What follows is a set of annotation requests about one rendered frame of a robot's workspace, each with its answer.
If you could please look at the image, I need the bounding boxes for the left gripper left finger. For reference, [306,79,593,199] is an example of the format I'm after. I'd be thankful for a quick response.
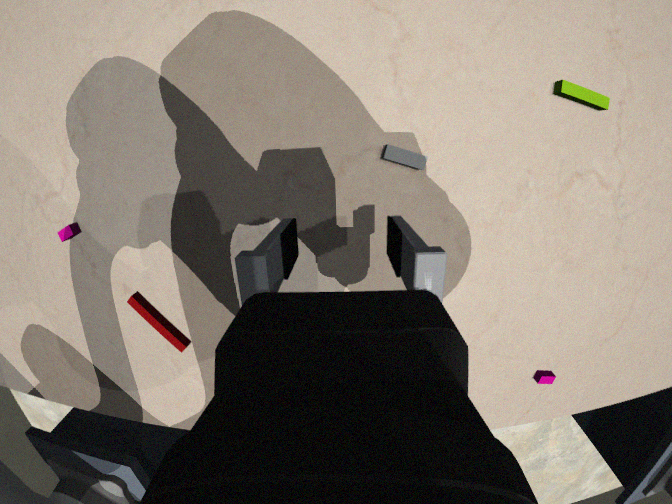
[235,218,299,305]

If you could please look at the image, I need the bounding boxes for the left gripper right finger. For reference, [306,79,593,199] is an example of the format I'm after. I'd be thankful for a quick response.
[387,216,447,303]

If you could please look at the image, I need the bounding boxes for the red rod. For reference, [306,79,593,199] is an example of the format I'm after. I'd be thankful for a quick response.
[127,291,191,353]

